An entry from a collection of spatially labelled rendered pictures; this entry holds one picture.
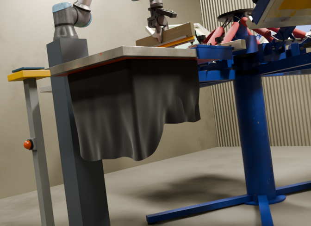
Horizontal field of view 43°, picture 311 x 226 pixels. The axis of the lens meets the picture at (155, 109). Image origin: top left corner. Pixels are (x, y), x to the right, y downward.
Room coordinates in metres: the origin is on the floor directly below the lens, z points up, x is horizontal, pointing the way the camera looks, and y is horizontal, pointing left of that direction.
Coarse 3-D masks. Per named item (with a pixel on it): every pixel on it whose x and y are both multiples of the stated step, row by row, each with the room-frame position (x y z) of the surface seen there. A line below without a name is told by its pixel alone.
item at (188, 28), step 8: (184, 24) 2.03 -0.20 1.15; (192, 24) 2.02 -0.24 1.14; (168, 32) 2.11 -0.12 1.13; (176, 32) 2.07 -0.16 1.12; (184, 32) 2.04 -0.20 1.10; (192, 32) 2.01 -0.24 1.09; (136, 40) 2.28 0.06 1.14; (144, 40) 2.23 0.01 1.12; (152, 40) 2.19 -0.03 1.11; (168, 40) 2.11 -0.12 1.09
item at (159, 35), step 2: (158, 26) 2.12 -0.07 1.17; (160, 28) 2.13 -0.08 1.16; (160, 30) 2.13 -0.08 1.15; (154, 32) 2.16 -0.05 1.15; (160, 32) 2.13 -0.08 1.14; (152, 34) 2.17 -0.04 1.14; (154, 34) 2.16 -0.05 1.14; (156, 34) 2.14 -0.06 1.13; (158, 34) 2.12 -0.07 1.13; (160, 34) 2.13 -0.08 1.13; (152, 36) 2.17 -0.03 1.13; (154, 36) 2.16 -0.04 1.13; (156, 36) 2.14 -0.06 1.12; (158, 36) 2.13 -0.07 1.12; (160, 36) 2.13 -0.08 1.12; (158, 38) 2.13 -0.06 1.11; (160, 38) 2.13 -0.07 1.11; (160, 40) 2.14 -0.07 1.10; (160, 42) 2.14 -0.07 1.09
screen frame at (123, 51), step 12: (120, 48) 1.53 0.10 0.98; (132, 48) 1.56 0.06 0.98; (144, 48) 1.61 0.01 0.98; (156, 48) 1.66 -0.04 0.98; (168, 48) 1.72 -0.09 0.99; (180, 48) 1.78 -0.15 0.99; (84, 60) 1.68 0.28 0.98; (96, 60) 1.63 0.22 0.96; (108, 60) 1.60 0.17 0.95; (216, 60) 2.15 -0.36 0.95; (60, 72) 1.81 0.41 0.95
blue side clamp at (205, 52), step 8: (192, 48) 1.89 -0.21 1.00; (200, 48) 1.88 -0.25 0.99; (208, 48) 1.93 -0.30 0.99; (216, 48) 1.98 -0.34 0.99; (224, 48) 2.04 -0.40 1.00; (200, 56) 1.87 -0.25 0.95; (208, 56) 1.92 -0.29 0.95; (216, 56) 1.97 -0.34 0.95; (224, 56) 2.03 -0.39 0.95; (232, 56) 2.09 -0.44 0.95
